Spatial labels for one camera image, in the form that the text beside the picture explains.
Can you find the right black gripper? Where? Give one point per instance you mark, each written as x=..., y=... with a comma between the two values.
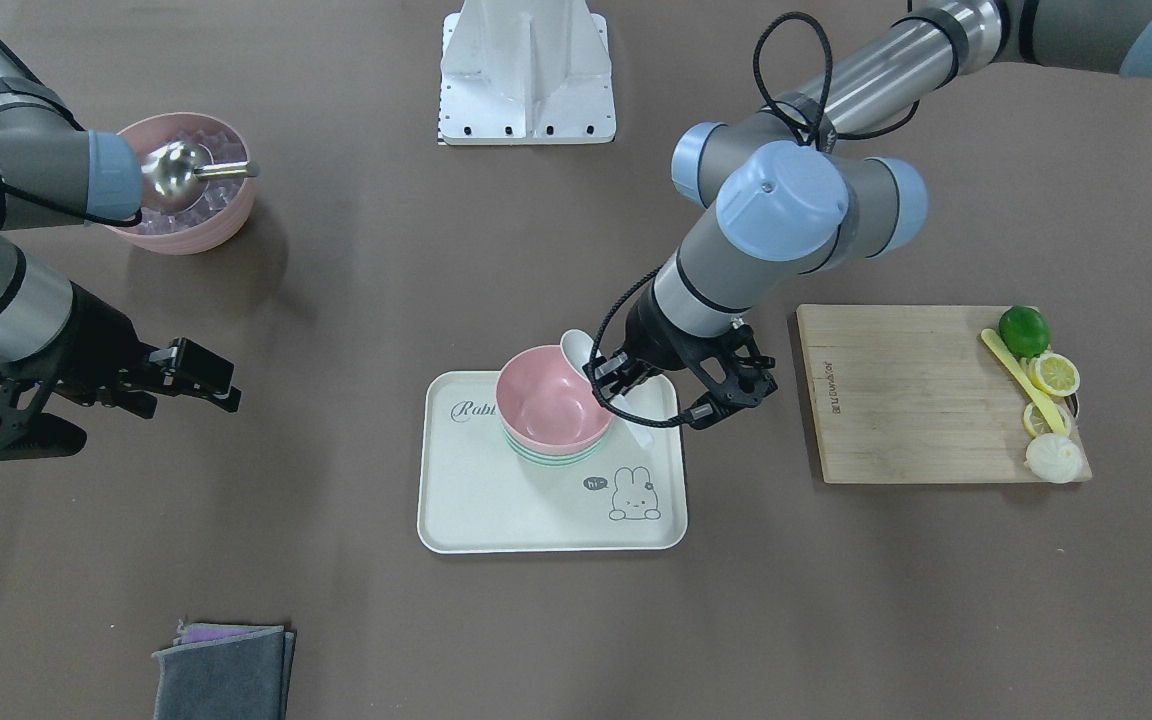
x=99, y=345

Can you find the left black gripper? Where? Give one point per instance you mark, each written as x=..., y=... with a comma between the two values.
x=653, y=334

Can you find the white plastic spoon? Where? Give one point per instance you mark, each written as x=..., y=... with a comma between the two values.
x=578, y=348

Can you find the small pink bowl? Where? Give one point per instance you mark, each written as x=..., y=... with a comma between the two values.
x=546, y=405

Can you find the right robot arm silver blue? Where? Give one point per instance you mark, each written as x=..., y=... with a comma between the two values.
x=53, y=172

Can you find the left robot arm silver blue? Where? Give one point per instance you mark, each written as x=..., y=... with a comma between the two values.
x=778, y=201

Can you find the green bowl stack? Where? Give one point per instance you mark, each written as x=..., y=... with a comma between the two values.
x=550, y=460

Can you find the large pink bowl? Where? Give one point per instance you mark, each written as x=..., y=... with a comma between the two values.
x=222, y=209

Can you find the white rabbit tray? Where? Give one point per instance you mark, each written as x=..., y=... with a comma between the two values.
x=477, y=495

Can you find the purple cloth under grey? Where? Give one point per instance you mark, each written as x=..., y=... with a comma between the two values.
x=189, y=633

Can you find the wooden cutting board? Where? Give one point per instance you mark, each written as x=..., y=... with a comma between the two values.
x=909, y=394

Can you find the dark grey folded cloth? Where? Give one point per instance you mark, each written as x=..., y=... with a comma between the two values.
x=246, y=677

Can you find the yellow plastic knife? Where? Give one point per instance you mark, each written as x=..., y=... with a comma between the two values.
x=1044, y=404

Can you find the green toy lime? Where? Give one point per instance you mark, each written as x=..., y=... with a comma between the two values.
x=1024, y=331

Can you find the yellow lemon slice back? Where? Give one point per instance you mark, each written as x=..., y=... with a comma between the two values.
x=1036, y=423

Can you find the yellow lemon slice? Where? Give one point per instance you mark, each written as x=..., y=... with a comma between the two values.
x=1054, y=374
x=1036, y=423

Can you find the yellow lemon slice front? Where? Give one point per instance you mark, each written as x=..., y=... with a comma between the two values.
x=1054, y=374

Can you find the white toy bun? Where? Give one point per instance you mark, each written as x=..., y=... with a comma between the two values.
x=1054, y=458

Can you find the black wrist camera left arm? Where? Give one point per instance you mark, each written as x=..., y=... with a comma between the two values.
x=735, y=373

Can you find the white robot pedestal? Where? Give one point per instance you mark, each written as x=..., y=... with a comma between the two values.
x=525, y=73

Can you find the metal board handle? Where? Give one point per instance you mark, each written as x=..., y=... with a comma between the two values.
x=1072, y=405

